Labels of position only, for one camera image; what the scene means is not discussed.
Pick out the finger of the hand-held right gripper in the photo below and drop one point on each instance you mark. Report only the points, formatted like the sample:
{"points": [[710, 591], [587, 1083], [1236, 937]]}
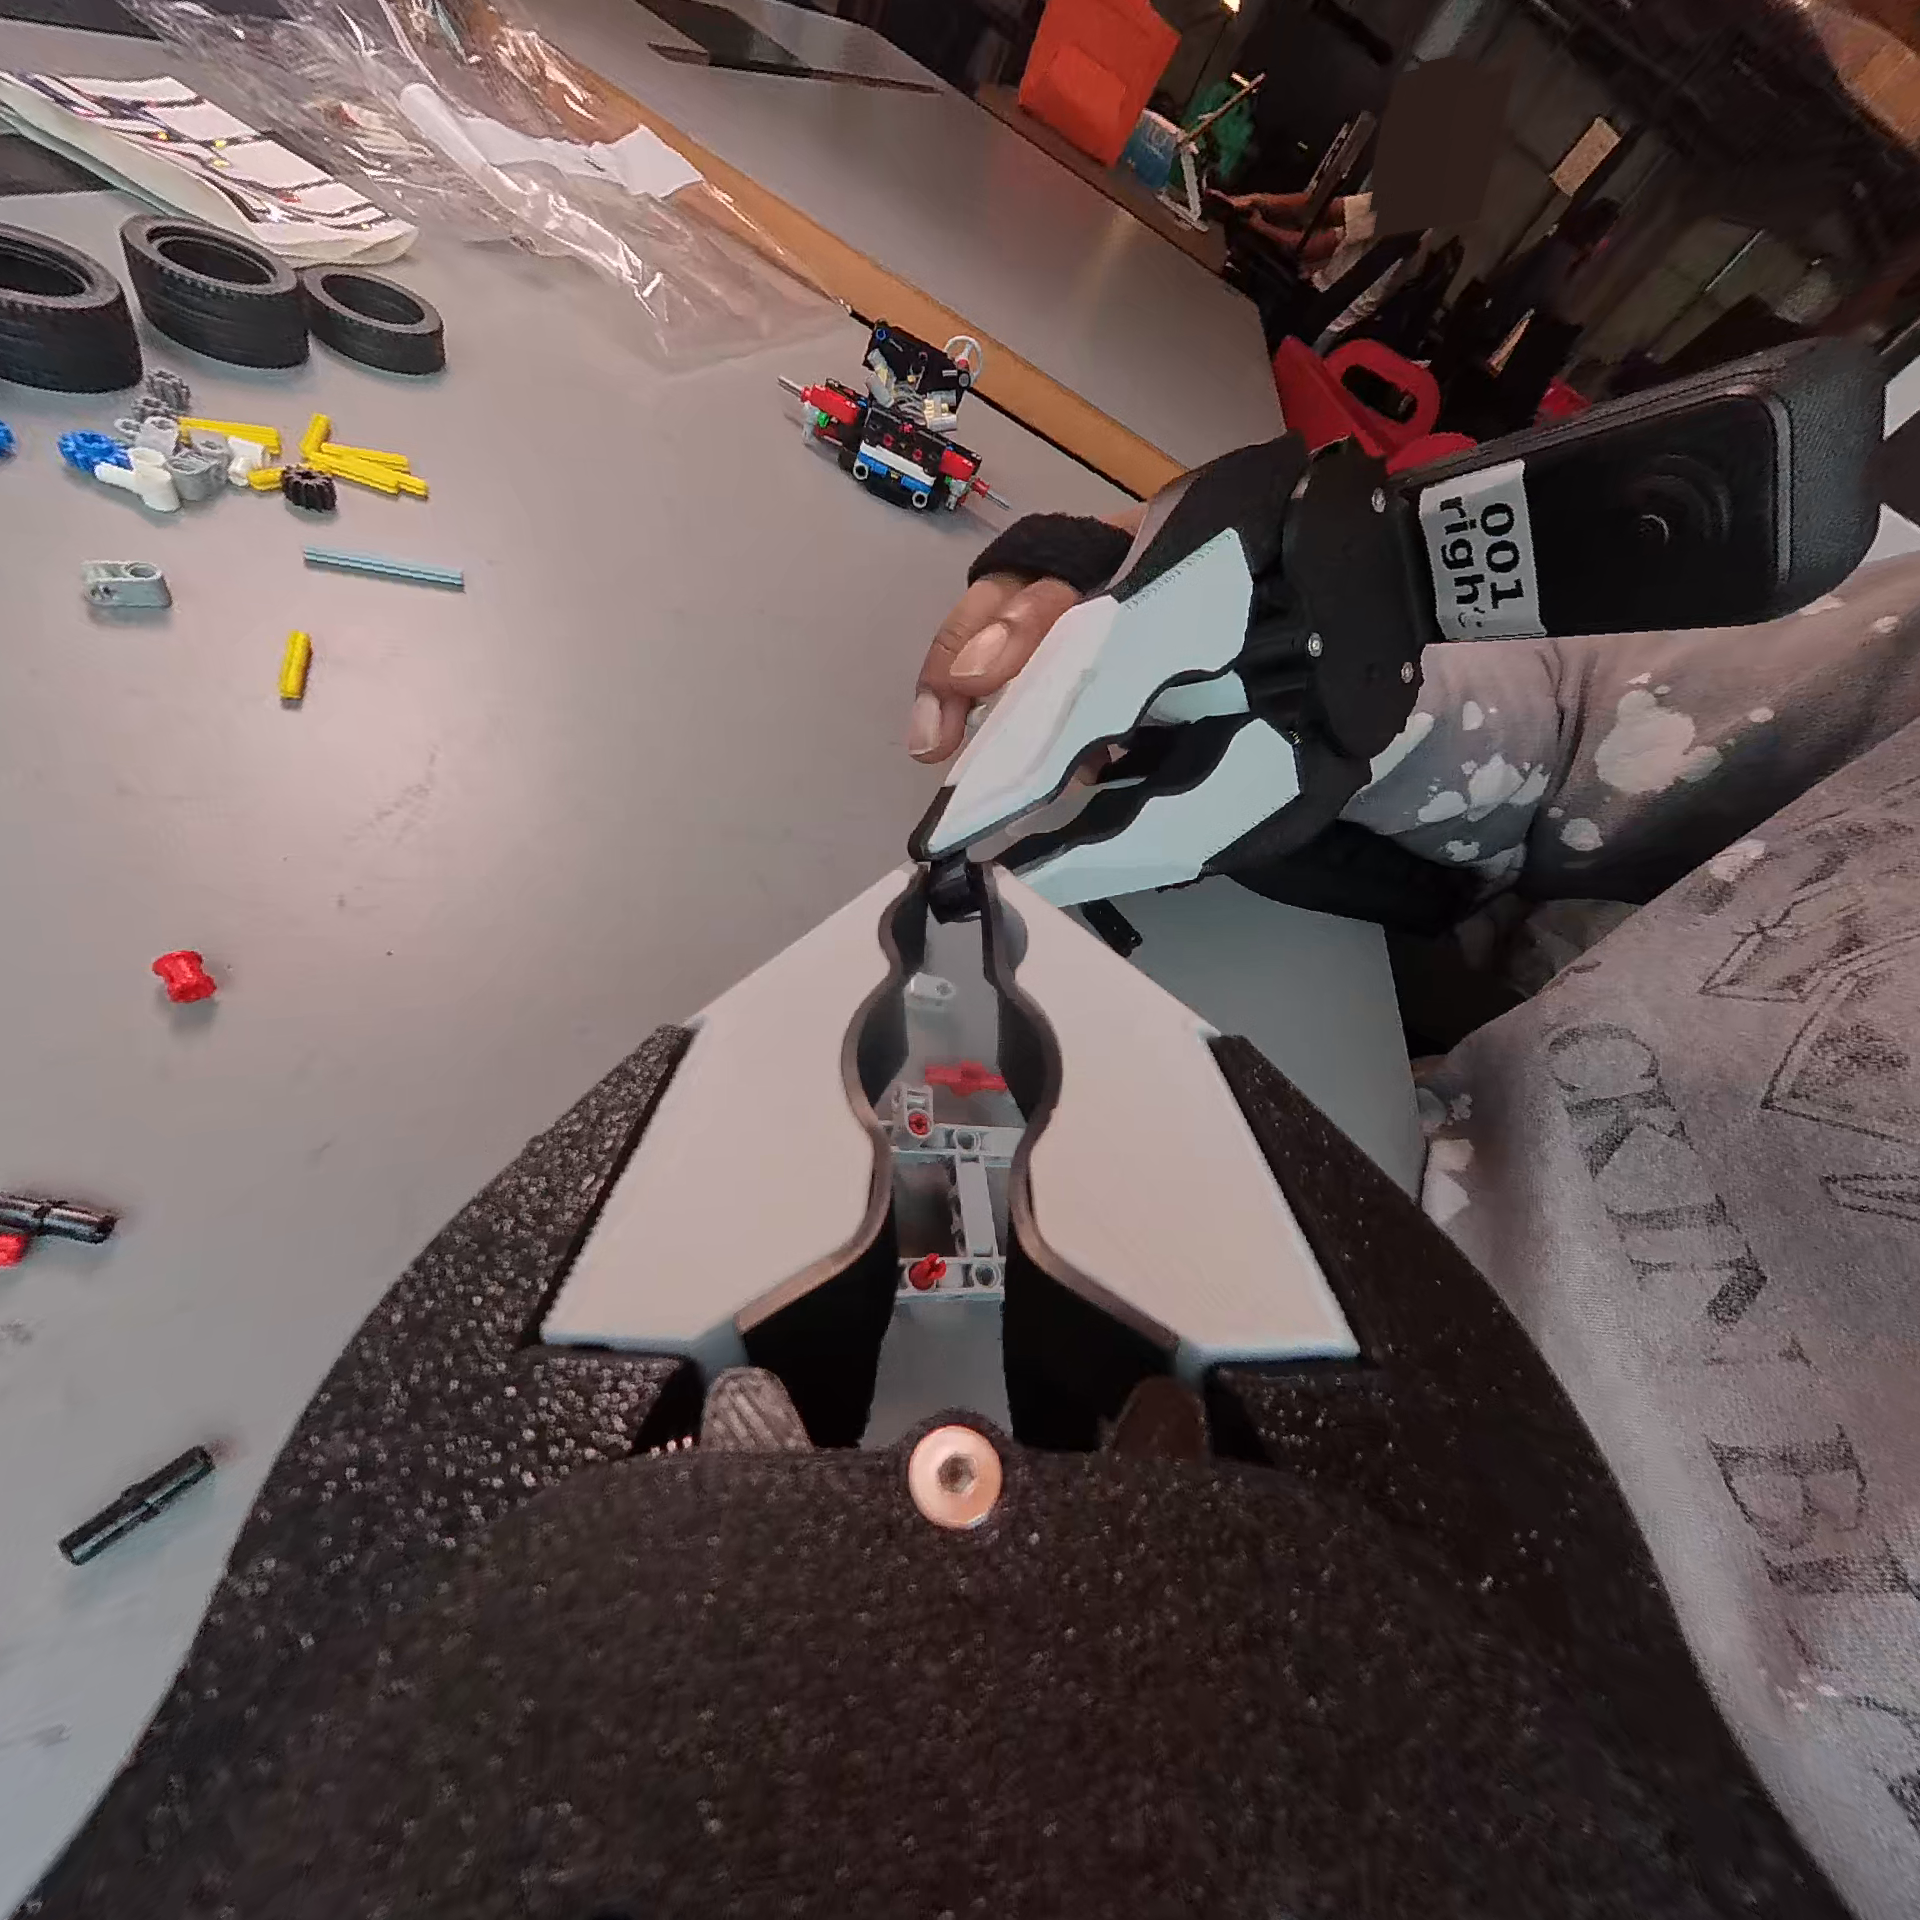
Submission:
{"points": [[1186, 809], [1097, 675]]}

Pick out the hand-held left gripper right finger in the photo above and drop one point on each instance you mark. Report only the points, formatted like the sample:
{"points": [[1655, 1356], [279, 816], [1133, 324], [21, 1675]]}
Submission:
{"points": [[1186, 1185]]}

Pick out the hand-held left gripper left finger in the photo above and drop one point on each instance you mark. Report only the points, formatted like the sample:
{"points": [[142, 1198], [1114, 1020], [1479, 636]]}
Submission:
{"points": [[721, 1185]]}

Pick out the grey beam frame assembly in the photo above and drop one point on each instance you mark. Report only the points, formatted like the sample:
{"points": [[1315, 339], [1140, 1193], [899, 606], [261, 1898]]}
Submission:
{"points": [[974, 1201]]}

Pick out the black pin connector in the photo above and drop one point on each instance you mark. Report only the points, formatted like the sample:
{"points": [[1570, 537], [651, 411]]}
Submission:
{"points": [[949, 891]]}

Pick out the red axle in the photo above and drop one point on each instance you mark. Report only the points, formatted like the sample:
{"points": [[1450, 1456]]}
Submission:
{"points": [[962, 1076]]}

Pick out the person's right forearm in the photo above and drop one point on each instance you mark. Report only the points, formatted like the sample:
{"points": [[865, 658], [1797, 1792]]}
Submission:
{"points": [[1577, 751]]}

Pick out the person's right hand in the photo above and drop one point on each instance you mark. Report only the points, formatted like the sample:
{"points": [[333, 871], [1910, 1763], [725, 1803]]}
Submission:
{"points": [[974, 662]]}

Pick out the red plastic container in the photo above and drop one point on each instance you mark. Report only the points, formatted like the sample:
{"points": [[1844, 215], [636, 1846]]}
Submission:
{"points": [[1365, 404]]}

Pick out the small grey connector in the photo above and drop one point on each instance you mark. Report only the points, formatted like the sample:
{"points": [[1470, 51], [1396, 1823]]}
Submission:
{"points": [[129, 587], [933, 987]]}

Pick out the small brick car assembly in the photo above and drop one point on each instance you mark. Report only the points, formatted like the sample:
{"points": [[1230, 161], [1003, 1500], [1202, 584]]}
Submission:
{"points": [[902, 451]]}

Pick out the person's grey printed sweatshirt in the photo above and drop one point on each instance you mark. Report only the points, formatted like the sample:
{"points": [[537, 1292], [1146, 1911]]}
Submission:
{"points": [[1724, 1201]]}

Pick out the red bush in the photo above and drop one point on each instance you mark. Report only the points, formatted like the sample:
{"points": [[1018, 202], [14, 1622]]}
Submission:
{"points": [[187, 977]]}

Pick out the orange bin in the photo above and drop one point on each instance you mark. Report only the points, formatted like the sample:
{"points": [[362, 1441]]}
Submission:
{"points": [[1097, 75]]}

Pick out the clear plastic bag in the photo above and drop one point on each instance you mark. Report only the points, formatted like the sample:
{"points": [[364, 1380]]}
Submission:
{"points": [[599, 255]]}

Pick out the black pin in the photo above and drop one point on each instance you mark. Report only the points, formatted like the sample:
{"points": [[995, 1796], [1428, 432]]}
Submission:
{"points": [[135, 1504], [60, 1218]]}

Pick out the short yellow axle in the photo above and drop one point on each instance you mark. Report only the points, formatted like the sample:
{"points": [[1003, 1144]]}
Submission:
{"points": [[295, 666]]}

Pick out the long grey axle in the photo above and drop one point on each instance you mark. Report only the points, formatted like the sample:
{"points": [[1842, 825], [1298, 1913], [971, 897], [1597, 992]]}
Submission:
{"points": [[383, 568]]}

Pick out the black flat mat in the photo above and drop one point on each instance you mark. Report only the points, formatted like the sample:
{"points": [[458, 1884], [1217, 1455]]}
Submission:
{"points": [[781, 43]]}

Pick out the black gear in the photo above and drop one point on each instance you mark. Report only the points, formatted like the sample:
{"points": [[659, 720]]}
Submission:
{"points": [[307, 492]]}

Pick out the grey connector piece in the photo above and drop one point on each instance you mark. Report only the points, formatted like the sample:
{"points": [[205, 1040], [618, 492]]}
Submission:
{"points": [[198, 474]]}

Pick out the white connector piece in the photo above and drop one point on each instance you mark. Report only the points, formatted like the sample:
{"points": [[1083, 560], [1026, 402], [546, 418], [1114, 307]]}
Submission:
{"points": [[142, 482]]}

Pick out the grey gear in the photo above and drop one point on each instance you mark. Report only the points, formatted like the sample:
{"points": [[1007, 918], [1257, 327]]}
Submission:
{"points": [[161, 401]]}

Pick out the sticker sheets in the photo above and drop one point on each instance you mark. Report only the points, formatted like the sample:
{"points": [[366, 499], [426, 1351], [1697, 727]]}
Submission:
{"points": [[225, 164]]}

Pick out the black tape strip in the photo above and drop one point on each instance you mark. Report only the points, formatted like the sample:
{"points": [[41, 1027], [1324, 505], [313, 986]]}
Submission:
{"points": [[38, 164]]}

